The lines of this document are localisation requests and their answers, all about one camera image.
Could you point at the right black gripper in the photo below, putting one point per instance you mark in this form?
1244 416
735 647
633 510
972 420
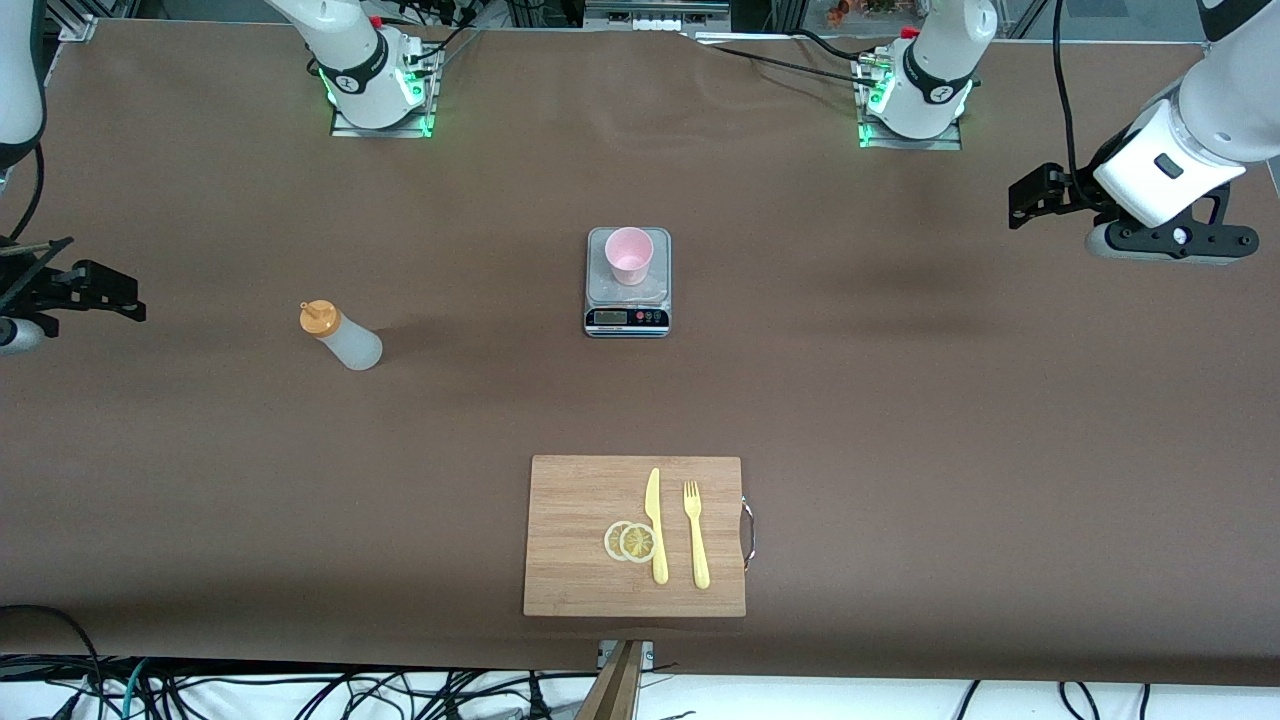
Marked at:
48 285

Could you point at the pink plastic cup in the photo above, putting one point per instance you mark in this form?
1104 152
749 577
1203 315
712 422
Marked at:
628 255

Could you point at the wooden cutting board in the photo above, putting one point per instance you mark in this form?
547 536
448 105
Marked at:
570 520

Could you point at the yellow plastic knife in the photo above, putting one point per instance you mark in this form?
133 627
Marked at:
657 560

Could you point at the translucent sauce bottle orange cap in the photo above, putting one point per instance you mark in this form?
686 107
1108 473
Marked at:
350 345

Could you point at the grey power strip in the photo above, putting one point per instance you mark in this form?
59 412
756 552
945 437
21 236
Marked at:
655 22

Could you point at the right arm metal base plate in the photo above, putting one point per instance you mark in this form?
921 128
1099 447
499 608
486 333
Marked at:
345 130

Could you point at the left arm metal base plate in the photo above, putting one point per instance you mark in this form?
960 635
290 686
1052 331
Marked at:
950 142

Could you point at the brown table cover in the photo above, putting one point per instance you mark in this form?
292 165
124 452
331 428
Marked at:
900 450

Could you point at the lemon slice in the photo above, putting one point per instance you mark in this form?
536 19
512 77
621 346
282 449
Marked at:
611 541
637 543

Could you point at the aluminium frame profile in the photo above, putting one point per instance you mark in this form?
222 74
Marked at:
78 22

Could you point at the yellow plastic fork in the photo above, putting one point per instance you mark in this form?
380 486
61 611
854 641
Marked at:
700 560

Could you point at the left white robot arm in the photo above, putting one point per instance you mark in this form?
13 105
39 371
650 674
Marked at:
935 70

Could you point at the metal bracket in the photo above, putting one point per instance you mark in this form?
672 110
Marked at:
648 655

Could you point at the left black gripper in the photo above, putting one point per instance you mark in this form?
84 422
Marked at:
1081 187

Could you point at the silver digital kitchen scale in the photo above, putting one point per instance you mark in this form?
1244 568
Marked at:
628 318

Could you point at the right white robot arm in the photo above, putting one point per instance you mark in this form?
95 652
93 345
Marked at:
350 60

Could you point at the wooden post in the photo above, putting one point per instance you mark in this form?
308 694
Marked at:
615 690

